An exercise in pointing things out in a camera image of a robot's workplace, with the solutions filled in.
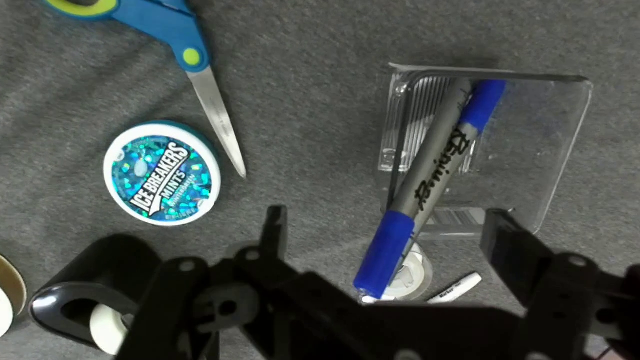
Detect blue and green scissors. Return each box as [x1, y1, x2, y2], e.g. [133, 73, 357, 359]
[38, 0, 249, 182]

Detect Ice Breakers mints tin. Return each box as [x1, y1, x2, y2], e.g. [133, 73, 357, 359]
[99, 119, 224, 229]

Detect grey marker with blue caps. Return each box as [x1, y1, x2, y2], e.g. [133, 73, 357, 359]
[352, 79, 507, 300]

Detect black Sharpie marker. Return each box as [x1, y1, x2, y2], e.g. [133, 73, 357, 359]
[425, 268, 483, 306]

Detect black tape dispenser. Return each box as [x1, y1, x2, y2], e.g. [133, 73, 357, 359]
[25, 233, 166, 359]

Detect clear plastic tray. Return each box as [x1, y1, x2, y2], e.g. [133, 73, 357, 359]
[376, 60, 595, 243]

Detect clear tape roll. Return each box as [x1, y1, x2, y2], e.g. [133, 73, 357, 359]
[357, 243, 436, 306]

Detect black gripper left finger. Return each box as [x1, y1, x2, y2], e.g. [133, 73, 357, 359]
[127, 205, 365, 336]

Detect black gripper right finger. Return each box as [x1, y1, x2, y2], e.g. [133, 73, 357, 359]
[478, 209, 640, 346]

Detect grey tablecloth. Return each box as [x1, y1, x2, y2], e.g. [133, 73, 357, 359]
[0, 0, 640, 360]

